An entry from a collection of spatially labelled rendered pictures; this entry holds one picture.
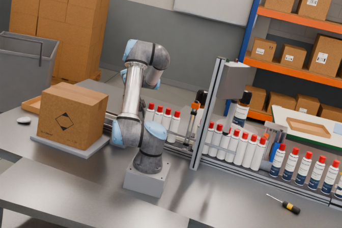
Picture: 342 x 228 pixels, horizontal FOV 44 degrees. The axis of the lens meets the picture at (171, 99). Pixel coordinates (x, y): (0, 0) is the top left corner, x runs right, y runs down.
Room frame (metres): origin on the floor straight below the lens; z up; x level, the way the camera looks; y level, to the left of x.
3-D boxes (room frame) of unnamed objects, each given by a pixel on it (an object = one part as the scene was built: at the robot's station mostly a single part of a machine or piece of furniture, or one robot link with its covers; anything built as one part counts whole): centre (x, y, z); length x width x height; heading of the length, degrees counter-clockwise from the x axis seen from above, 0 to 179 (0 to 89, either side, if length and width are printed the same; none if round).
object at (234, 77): (2.27, -0.29, 1.38); 0.17 x 0.10 x 0.19; 131
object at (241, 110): (2.92, -0.52, 1.04); 0.09 x 0.09 x 0.29
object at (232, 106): (2.25, -0.34, 1.18); 0.04 x 0.04 x 0.21
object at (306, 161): (2.23, -0.83, 0.98); 0.05 x 0.05 x 0.20
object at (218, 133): (2.36, -0.32, 0.98); 0.05 x 0.05 x 0.20
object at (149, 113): (2.46, 0.11, 0.98); 0.05 x 0.05 x 0.20
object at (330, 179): (2.20, -0.97, 0.98); 0.05 x 0.05 x 0.20
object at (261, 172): (2.38, -0.21, 0.86); 1.65 x 0.08 x 0.04; 76
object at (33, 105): (2.62, 0.76, 0.85); 0.30 x 0.26 x 0.04; 76
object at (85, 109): (2.24, 0.53, 0.99); 0.30 x 0.24 x 0.27; 80
